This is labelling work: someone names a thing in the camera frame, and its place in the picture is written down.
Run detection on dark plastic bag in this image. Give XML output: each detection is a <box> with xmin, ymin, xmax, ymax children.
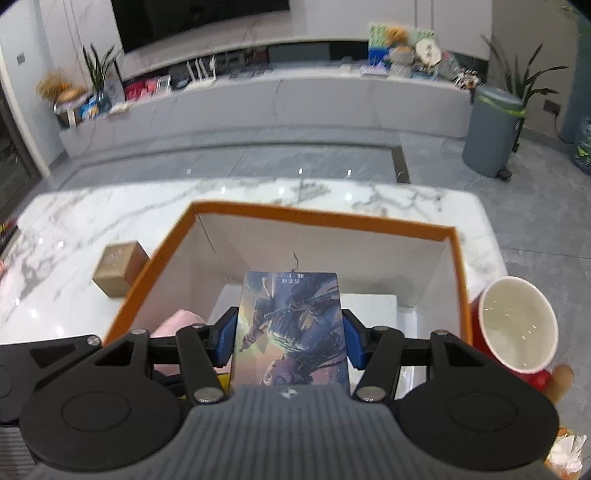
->
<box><xmin>570</xmin><ymin>117</ymin><xmax>591</xmax><ymax>176</ymax></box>

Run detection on pink fabric pouch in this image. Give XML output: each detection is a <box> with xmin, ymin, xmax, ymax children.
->
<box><xmin>152</xmin><ymin>310</ymin><xmax>232</xmax><ymax>384</ymax></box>

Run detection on black television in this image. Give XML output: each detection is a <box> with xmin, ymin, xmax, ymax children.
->
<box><xmin>111</xmin><ymin>0</ymin><xmax>291</xmax><ymax>54</ymax></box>

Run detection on knitted basket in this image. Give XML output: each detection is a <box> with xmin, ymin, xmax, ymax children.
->
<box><xmin>390</xmin><ymin>45</ymin><xmax>414</xmax><ymax>78</ymax></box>

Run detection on red cup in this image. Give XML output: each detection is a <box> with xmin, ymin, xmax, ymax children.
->
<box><xmin>467</xmin><ymin>276</ymin><xmax>559</xmax><ymax>388</ymax></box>

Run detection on gold cardboard box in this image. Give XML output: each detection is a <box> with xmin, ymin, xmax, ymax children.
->
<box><xmin>91</xmin><ymin>241</ymin><xmax>151</xmax><ymax>298</ymax></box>

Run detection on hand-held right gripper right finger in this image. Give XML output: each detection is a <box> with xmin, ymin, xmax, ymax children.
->
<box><xmin>342</xmin><ymin>309</ymin><xmax>506</xmax><ymax>403</ymax></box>

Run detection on green floral card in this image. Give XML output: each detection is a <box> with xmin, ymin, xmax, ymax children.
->
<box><xmin>369</xmin><ymin>23</ymin><xmax>437</xmax><ymax>49</ymax></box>

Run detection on tall green potted plant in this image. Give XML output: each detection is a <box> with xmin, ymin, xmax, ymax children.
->
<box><xmin>480</xmin><ymin>34</ymin><xmax>568</xmax><ymax>112</ymax></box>

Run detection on grey trash bin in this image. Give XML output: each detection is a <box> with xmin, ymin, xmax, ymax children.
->
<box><xmin>462</xmin><ymin>85</ymin><xmax>527</xmax><ymax>181</ymax></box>

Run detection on dried yellow flowers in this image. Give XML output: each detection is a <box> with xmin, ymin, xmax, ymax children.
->
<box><xmin>36</xmin><ymin>69</ymin><xmax>70</xmax><ymax>102</ymax></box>

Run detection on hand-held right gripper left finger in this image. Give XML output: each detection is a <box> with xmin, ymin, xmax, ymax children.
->
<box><xmin>74</xmin><ymin>307</ymin><xmax>238</xmax><ymax>405</ymax></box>

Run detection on white rectangular box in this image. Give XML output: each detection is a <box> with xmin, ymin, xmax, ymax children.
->
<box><xmin>206</xmin><ymin>282</ymin><xmax>399</xmax><ymax>370</ymax></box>

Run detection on pink box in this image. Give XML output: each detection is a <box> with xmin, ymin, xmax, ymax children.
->
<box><xmin>124</xmin><ymin>78</ymin><xmax>160</xmax><ymax>100</ymax></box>

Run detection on white round fan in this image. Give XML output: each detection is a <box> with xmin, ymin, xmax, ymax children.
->
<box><xmin>414</xmin><ymin>39</ymin><xmax>439</xmax><ymax>64</ymax></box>

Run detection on illustrated card box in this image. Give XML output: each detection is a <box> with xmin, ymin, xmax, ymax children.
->
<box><xmin>229</xmin><ymin>271</ymin><xmax>350</xmax><ymax>397</ymax></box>

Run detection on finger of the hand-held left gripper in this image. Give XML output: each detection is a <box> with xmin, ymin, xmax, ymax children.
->
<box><xmin>28</xmin><ymin>336</ymin><xmax>103</xmax><ymax>377</ymax></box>

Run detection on white router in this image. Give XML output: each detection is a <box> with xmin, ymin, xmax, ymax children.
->
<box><xmin>185</xmin><ymin>54</ymin><xmax>220</xmax><ymax>88</ymax></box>

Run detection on large orange box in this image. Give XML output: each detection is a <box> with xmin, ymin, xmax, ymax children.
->
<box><xmin>102</xmin><ymin>199</ymin><xmax>476</xmax><ymax>402</ymax></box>

